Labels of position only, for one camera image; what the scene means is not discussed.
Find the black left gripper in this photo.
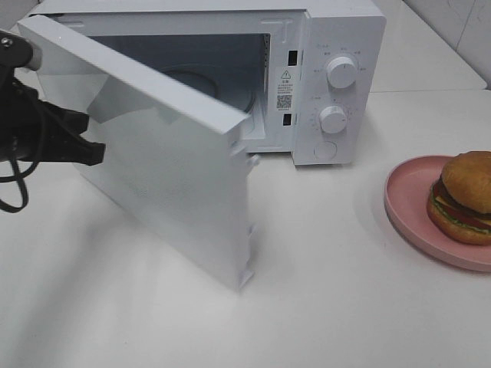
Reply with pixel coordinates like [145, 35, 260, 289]
[1, 77, 105, 166]

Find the white microwave door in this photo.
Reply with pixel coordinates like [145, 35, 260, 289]
[18, 15, 252, 290]

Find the white microwave knob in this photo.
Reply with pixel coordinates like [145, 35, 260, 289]
[326, 54, 358, 89]
[318, 105, 348, 134]

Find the pink plate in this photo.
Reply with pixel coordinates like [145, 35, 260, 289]
[384, 156, 490, 273]

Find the burger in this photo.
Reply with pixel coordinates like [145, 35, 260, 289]
[426, 151, 490, 246]

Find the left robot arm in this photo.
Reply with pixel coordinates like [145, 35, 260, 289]
[1, 31, 105, 166]

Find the glass microwave turntable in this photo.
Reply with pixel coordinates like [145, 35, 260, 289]
[162, 64, 255, 113]

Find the white microwave oven body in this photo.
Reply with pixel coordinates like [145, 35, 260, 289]
[27, 1, 386, 166]

